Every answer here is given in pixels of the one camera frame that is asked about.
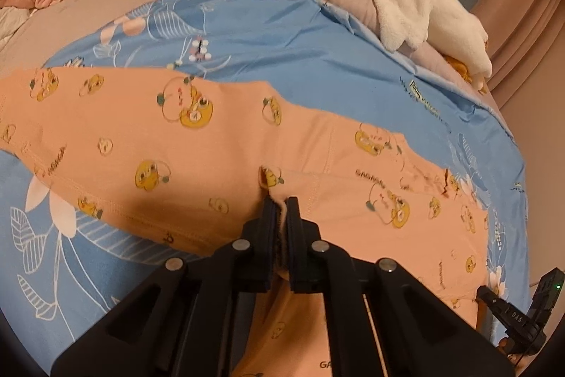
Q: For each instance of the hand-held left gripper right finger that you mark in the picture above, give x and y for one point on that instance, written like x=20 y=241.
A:
x=292 y=227

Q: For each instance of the pink curtain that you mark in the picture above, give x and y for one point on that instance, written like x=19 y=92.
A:
x=525 y=32

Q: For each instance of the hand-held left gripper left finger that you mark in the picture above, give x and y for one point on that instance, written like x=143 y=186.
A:
x=268 y=227

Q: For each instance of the blue floral bed sheet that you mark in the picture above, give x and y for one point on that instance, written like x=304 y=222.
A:
x=309 y=50

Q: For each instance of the white quilted cloth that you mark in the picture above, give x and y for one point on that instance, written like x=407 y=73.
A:
x=11 y=28

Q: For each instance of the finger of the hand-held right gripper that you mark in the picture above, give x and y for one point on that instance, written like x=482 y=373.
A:
x=487 y=296

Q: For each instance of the orange cartoon print pants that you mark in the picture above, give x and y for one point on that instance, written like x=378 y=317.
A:
x=132 y=138

